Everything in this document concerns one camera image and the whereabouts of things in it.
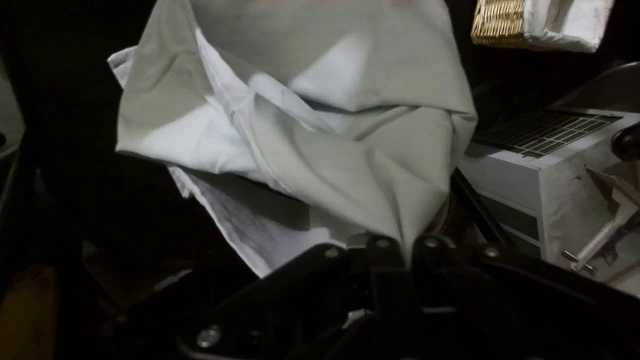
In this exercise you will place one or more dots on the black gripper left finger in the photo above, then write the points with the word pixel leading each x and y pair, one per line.
pixel 319 307

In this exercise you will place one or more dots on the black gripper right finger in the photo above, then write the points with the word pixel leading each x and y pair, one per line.
pixel 524 309

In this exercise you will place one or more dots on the white towel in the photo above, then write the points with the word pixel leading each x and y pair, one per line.
pixel 301 122

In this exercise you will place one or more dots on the white space heater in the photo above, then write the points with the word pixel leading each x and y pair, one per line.
pixel 564 180

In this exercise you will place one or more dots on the white lined wicker basket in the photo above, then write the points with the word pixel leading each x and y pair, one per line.
pixel 543 24

